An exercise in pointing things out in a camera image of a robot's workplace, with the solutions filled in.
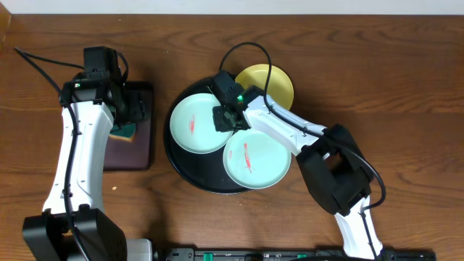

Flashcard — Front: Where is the yellow plate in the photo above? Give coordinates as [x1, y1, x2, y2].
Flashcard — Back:
[235, 64, 294, 110]

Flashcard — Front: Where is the green yellow sponge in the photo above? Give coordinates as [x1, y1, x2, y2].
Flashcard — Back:
[109, 123, 137, 142]

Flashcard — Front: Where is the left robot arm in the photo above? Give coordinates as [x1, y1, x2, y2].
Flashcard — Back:
[22, 80, 153, 260]

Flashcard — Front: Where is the rectangular black tray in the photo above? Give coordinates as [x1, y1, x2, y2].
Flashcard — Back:
[104, 81, 154, 171]

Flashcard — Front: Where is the light green plate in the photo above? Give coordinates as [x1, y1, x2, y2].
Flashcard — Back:
[169, 93, 233, 154]
[223, 129, 291, 189]

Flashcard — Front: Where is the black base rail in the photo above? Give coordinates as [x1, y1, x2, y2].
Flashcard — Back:
[154, 248, 436, 261]

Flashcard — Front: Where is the round black tray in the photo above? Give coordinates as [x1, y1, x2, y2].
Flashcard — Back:
[164, 78, 251, 194]

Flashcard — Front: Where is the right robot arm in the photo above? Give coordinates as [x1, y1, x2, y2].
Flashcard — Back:
[212, 85, 386, 260]

